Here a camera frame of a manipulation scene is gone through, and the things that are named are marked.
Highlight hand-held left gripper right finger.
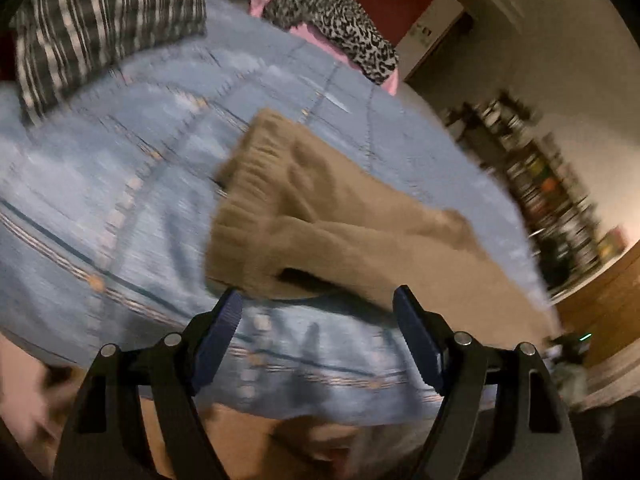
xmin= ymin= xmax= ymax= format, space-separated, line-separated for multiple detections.
xmin=392 ymin=285 xmax=583 ymax=480

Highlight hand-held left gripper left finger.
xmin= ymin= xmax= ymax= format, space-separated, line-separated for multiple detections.
xmin=52 ymin=287 xmax=244 ymax=480

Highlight tan fleece pants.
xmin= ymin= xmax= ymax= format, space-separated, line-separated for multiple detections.
xmin=206 ymin=108 xmax=561 ymax=341

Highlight bookshelf with books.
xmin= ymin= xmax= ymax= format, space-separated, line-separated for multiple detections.
xmin=442 ymin=91 xmax=628 ymax=293

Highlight blue checked blanket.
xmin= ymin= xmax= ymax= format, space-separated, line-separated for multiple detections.
xmin=0 ymin=0 xmax=561 ymax=426

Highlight leopard print pink cushion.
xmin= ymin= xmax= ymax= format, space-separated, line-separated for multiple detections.
xmin=250 ymin=0 xmax=401 ymax=97

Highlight leopard print cloth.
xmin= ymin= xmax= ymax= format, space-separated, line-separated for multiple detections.
xmin=262 ymin=0 xmax=401 ymax=86

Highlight grey plaid cloth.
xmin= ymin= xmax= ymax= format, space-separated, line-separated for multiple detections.
xmin=11 ymin=0 xmax=208 ymax=126

